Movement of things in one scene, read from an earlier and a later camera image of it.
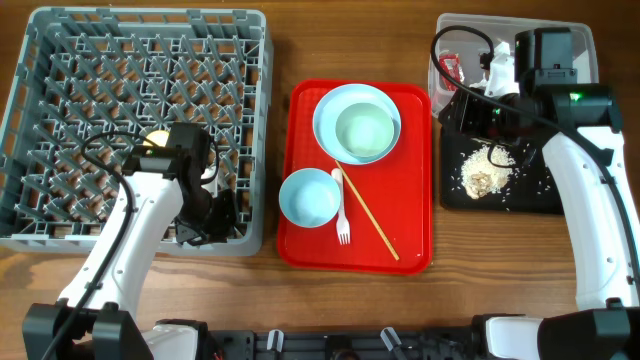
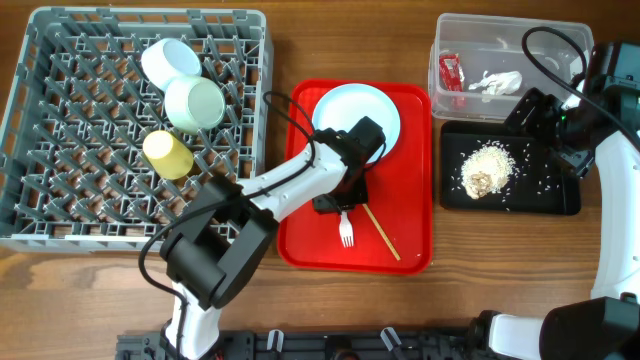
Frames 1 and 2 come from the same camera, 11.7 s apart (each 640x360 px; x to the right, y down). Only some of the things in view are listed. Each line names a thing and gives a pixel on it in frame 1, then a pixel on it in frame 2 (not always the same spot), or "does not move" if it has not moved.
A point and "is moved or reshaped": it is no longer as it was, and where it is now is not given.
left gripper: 225,228 to 325,203
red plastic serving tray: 383,225 does not move
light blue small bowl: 309,198 is moved or reshaped
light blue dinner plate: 357,124 does not move
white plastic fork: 342,226 does not move
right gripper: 465,117 to 548,107
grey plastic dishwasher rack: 91,84 does not move
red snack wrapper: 451,65 does not move
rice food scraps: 479,177 does not move
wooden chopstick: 369,213 does not move
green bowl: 365,129 to 194,104
